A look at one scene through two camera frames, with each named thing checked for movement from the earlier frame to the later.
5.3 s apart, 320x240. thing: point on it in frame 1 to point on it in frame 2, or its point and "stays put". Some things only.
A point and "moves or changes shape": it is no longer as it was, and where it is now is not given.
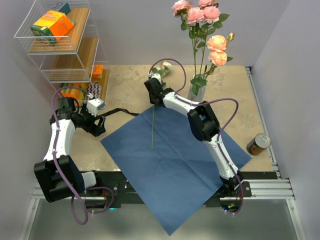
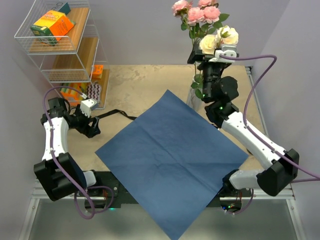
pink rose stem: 216,46 to 197,85
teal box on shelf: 65,8 stays put
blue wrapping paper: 174,174 stays put
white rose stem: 165,68 to 225,35
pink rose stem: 201,18 stays put
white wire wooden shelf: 62,37 stays put
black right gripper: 151,99 to 196,55
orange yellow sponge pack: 77,94 stays put
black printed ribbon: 117,110 moves or changes shape
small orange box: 97,71 stays put
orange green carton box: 51,27 stays put
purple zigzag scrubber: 94,89 stays put
